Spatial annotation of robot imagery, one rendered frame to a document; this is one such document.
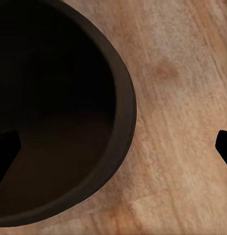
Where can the cauldron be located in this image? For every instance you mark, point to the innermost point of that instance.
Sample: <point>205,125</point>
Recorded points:
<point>67,92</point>

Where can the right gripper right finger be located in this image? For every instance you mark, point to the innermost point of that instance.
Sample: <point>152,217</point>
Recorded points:
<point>221,144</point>

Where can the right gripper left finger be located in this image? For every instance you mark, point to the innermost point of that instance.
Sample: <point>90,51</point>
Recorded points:
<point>9,147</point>

